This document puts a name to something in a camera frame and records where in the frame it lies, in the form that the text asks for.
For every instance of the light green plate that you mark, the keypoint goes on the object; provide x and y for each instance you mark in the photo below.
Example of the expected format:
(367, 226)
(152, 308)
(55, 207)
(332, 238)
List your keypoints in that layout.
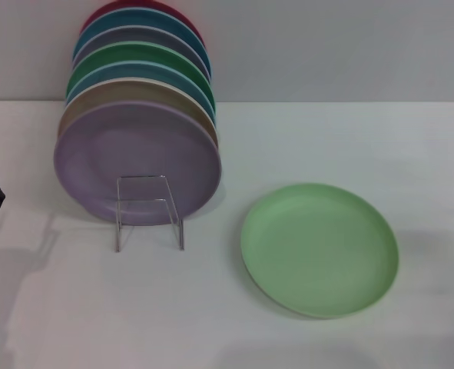
(319, 250)

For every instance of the purple plate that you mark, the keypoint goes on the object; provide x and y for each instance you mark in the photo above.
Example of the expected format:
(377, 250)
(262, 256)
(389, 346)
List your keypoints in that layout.
(134, 153)

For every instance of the tan brown plate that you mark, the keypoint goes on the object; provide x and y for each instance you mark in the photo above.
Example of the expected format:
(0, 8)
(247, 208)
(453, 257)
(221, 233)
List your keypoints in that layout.
(126, 92)

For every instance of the blue plate with pale rim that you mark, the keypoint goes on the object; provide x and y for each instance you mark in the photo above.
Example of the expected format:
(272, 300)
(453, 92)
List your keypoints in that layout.
(134, 73)

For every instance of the dark green plate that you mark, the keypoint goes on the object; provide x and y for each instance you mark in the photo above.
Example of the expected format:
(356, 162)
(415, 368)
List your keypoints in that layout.
(142, 54)

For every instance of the grey lavender plate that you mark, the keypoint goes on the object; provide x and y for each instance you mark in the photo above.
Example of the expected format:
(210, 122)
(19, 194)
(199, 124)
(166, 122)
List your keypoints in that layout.
(142, 37)

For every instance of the maroon red plate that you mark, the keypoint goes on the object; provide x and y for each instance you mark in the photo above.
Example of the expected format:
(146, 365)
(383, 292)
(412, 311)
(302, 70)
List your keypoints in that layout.
(107, 8)

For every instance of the teal blue plate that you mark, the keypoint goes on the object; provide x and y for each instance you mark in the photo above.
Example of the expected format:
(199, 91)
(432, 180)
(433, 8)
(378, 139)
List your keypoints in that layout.
(134, 21)

